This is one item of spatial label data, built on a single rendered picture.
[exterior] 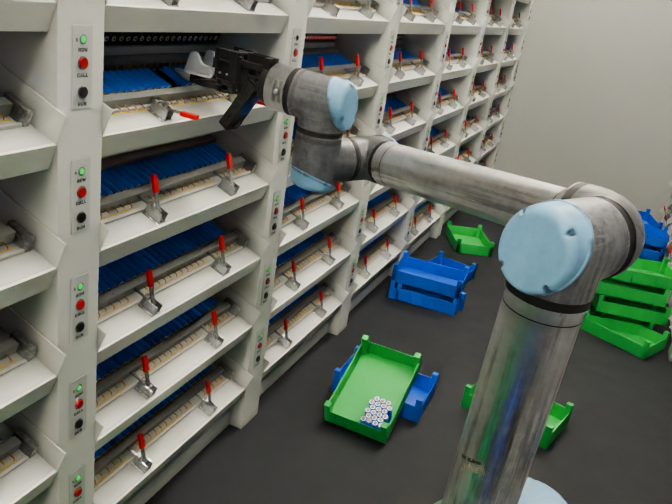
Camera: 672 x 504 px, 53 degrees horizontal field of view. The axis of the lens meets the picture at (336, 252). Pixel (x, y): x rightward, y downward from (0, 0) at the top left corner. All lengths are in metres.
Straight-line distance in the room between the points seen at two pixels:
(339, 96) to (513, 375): 0.59
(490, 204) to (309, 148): 0.36
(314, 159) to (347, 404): 1.05
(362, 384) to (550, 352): 1.30
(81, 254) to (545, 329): 0.74
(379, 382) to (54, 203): 1.34
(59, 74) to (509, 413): 0.80
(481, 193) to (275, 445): 1.10
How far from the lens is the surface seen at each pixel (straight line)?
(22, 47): 1.12
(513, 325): 0.94
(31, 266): 1.15
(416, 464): 2.03
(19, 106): 1.11
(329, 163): 1.30
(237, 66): 1.35
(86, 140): 1.14
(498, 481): 1.07
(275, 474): 1.90
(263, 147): 1.70
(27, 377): 1.25
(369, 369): 2.23
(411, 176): 1.26
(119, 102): 1.26
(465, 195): 1.17
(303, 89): 1.28
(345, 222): 2.42
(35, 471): 1.37
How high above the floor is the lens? 1.22
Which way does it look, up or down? 21 degrees down
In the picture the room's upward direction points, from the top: 9 degrees clockwise
